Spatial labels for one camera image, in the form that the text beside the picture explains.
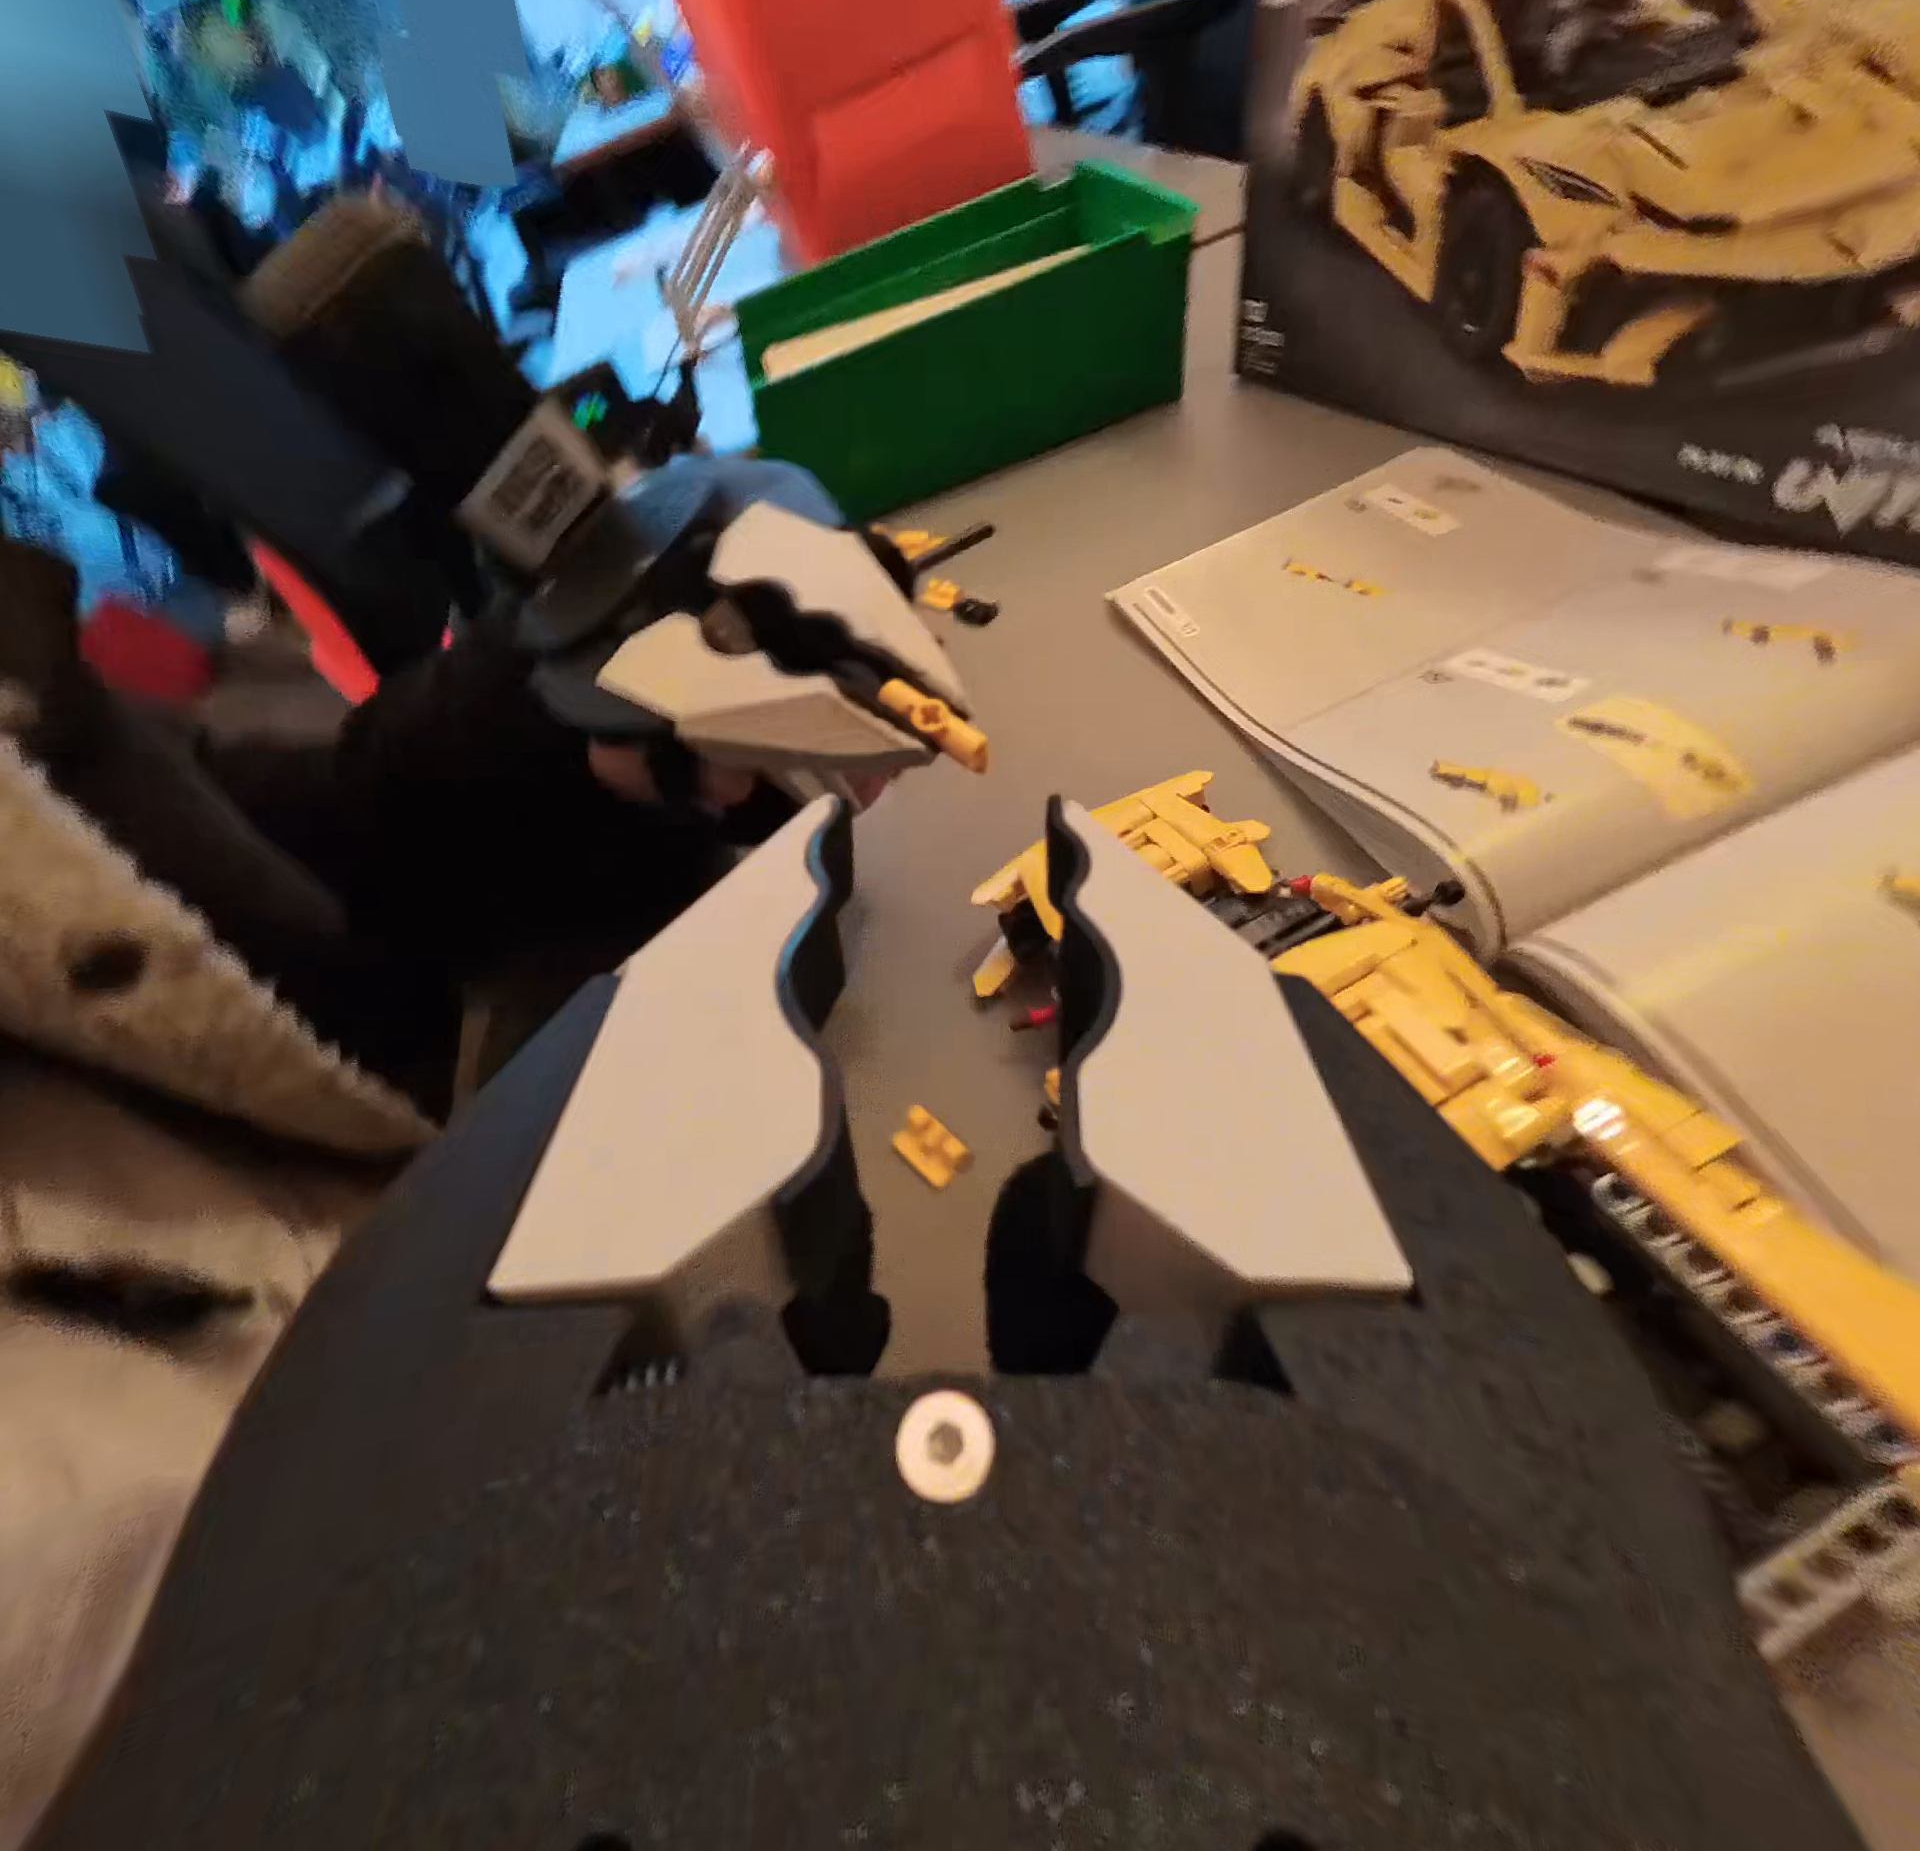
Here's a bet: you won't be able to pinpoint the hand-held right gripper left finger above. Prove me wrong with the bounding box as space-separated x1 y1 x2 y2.
487 798 896 1372

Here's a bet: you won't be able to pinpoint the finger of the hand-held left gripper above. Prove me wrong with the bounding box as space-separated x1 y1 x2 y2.
596 607 943 811
702 497 974 713

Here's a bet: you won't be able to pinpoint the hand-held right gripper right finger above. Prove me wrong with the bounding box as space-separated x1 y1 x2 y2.
982 794 1416 1372

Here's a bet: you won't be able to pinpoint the yellow axle connector brick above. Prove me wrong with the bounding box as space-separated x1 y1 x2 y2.
878 676 993 776

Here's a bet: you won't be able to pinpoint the yellow brick toy car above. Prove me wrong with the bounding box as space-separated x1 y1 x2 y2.
967 770 1920 1656

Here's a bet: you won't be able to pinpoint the instruction booklet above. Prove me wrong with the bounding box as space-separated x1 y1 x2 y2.
1107 445 1920 1282

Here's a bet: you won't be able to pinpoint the person's left forearm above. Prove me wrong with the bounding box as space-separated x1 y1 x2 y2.
337 637 812 982

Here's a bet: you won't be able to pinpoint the grey desk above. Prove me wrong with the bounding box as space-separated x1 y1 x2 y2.
810 126 1920 1851

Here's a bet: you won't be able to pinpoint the person's left hand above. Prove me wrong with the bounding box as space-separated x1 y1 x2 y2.
588 733 773 822

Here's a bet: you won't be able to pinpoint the loose yellow and black bricks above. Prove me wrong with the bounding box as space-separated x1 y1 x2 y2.
862 519 1003 626

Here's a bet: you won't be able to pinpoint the green storage bin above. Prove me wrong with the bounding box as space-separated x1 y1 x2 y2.
733 158 1202 524

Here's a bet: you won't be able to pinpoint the flat yellow brick piece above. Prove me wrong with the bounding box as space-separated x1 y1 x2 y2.
893 1103 976 1189

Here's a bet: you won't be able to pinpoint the black office chair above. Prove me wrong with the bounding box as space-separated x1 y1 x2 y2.
1011 0 1270 142

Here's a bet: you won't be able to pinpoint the dark toy car box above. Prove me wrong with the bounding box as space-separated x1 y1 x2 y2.
1233 0 1920 571

